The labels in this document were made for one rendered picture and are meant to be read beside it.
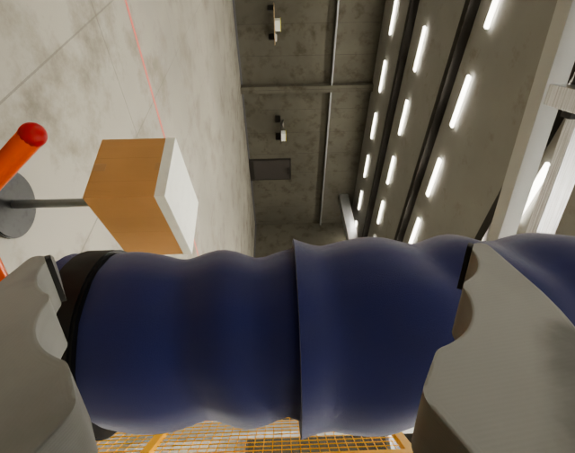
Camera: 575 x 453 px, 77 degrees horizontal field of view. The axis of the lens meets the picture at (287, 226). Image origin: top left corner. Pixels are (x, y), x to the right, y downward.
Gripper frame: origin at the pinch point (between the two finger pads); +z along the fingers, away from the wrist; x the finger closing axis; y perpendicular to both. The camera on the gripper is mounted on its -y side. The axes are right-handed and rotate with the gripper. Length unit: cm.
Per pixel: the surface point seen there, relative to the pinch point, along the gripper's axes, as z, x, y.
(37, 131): 23.0, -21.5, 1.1
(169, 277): 22.8, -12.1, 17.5
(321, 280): 20.6, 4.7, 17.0
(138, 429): 13.9, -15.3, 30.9
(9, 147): 22.6, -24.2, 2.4
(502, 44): 725, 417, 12
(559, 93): 171, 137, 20
